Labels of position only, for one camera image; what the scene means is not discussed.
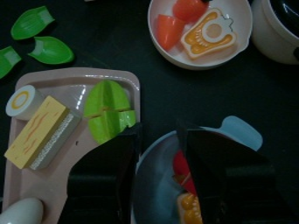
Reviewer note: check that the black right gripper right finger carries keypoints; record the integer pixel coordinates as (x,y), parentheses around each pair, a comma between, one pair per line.
(234,180)

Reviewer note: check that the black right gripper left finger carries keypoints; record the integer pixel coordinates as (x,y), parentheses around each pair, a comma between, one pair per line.
(105,175)

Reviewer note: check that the light blue toy pan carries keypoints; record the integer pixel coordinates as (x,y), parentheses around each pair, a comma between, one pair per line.
(155,180)

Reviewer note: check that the pink plastic cutting board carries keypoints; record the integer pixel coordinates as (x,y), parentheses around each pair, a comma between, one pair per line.
(54,180)

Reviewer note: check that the red toy food piece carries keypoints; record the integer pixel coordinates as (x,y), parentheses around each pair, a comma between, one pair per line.
(183,172)

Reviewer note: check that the green toy vegetable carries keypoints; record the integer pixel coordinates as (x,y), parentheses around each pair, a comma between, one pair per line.
(109,112)

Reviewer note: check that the yellow toy sandwich slice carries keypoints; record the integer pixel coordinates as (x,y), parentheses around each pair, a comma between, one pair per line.
(40,132)

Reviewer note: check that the white toy egg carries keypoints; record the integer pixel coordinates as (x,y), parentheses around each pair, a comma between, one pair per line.
(23,212)

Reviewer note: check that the toy egg slice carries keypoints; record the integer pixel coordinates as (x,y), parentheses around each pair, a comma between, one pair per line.
(24,102)

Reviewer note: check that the white plastic bowl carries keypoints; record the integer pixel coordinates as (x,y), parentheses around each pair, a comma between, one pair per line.
(171,58)

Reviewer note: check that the green toy leaf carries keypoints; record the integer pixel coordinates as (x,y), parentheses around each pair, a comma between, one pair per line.
(52,51)
(7,60)
(31,22)

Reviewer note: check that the toy toast with egg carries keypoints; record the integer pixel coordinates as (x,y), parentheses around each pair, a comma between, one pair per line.
(209,33)

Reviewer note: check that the orange toy carrot piece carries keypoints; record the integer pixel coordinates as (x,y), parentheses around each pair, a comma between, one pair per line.
(170,30)

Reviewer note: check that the orange toy tomato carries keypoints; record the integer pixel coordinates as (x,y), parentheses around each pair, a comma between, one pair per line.
(190,9)

